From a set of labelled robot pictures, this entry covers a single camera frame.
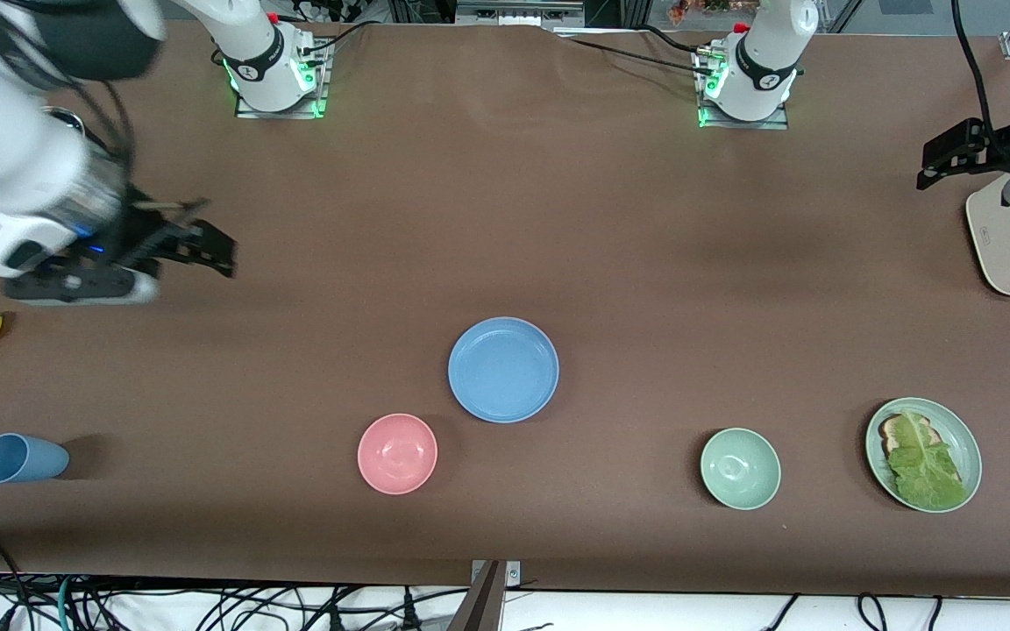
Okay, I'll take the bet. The blue plate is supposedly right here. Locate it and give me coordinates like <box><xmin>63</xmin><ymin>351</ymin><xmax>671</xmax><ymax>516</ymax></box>
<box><xmin>448</xmin><ymin>316</ymin><xmax>560</xmax><ymax>424</ymax></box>

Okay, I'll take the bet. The blue cup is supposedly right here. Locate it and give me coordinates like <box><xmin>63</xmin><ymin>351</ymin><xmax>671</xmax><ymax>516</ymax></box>
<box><xmin>0</xmin><ymin>433</ymin><xmax>70</xmax><ymax>485</ymax></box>

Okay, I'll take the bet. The bread slice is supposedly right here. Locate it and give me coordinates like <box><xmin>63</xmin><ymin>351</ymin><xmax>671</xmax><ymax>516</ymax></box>
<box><xmin>878</xmin><ymin>415</ymin><xmax>944</xmax><ymax>458</ymax></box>

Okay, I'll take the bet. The pink bowl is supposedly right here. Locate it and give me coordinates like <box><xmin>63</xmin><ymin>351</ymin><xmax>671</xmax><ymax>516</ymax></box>
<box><xmin>357</xmin><ymin>413</ymin><xmax>438</xmax><ymax>496</ymax></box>

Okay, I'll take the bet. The green plate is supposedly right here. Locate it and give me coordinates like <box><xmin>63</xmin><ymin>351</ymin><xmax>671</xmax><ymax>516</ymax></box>
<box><xmin>864</xmin><ymin>397</ymin><xmax>983</xmax><ymax>514</ymax></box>

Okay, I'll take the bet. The brown table cover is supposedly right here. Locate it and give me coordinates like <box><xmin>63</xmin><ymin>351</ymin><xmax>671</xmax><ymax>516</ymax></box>
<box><xmin>0</xmin><ymin>19</ymin><xmax>1010</xmax><ymax>599</ymax></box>

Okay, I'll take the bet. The green lettuce leaf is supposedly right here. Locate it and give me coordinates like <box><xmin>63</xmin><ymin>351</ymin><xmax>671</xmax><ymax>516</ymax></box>
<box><xmin>886</xmin><ymin>410</ymin><xmax>969</xmax><ymax>511</ymax></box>

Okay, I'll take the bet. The green bowl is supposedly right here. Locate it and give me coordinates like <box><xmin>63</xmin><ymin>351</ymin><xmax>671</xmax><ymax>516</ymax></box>
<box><xmin>700</xmin><ymin>427</ymin><xmax>782</xmax><ymax>511</ymax></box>

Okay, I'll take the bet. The dark metal bar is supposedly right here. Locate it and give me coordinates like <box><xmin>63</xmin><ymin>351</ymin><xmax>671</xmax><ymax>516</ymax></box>
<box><xmin>446</xmin><ymin>561</ymin><xmax>506</xmax><ymax>631</ymax></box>

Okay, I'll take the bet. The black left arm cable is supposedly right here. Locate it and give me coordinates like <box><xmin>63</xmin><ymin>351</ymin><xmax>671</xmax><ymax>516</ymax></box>
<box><xmin>950</xmin><ymin>0</ymin><xmax>997</xmax><ymax>154</ymax></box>

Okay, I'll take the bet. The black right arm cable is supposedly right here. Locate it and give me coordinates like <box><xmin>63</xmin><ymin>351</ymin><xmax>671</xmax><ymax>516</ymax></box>
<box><xmin>75</xmin><ymin>74</ymin><xmax>136</xmax><ymax>224</ymax></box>

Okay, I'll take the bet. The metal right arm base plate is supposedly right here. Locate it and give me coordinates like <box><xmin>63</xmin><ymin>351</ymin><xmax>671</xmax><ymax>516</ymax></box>
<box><xmin>235</xmin><ymin>39</ymin><xmax>331</xmax><ymax>120</ymax></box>

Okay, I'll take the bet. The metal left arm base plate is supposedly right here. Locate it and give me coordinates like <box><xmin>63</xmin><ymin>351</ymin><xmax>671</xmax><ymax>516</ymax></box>
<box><xmin>696</xmin><ymin>48</ymin><xmax>792</xmax><ymax>131</ymax></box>

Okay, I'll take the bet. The black cable at arm base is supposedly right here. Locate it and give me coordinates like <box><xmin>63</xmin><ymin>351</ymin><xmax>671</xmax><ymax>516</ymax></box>
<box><xmin>299</xmin><ymin>19</ymin><xmax>376</xmax><ymax>67</ymax></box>

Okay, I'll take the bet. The black cable on table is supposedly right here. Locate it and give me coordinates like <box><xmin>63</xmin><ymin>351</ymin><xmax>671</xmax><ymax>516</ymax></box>
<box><xmin>553</xmin><ymin>26</ymin><xmax>721</xmax><ymax>80</ymax></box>

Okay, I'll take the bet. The green cable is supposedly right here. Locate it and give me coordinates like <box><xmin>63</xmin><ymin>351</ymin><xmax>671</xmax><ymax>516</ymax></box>
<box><xmin>54</xmin><ymin>577</ymin><xmax>78</xmax><ymax>631</ymax></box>

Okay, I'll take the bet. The grey aluminium frame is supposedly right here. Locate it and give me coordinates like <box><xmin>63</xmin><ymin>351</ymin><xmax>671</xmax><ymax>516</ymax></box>
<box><xmin>455</xmin><ymin>0</ymin><xmax>587</xmax><ymax>27</ymax></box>

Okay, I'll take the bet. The grey metal bracket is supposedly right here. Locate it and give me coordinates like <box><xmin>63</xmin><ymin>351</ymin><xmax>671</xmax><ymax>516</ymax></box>
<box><xmin>470</xmin><ymin>559</ymin><xmax>522</xmax><ymax>586</ymax></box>

